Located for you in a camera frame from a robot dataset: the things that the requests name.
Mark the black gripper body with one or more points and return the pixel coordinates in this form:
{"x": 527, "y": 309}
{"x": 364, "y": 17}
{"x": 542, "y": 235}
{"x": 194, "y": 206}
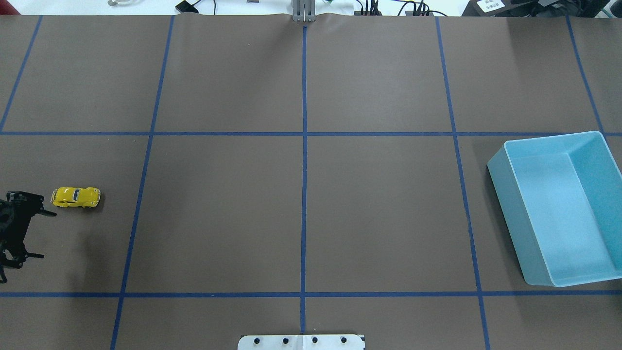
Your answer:
{"x": 10, "y": 224}

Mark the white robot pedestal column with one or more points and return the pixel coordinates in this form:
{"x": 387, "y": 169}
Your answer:
{"x": 302, "y": 342}

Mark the aluminium frame post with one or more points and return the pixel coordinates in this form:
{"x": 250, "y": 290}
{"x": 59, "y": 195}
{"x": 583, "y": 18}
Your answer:
{"x": 304, "y": 10}

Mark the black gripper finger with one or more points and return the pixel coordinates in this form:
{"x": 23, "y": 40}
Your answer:
{"x": 28, "y": 255}
{"x": 47, "y": 213}

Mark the light blue plastic bin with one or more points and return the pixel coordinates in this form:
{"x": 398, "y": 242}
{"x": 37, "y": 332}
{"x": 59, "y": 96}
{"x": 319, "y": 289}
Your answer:
{"x": 561, "y": 200}

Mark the yellow beetle toy car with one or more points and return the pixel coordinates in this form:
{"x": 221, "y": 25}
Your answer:
{"x": 67, "y": 197}

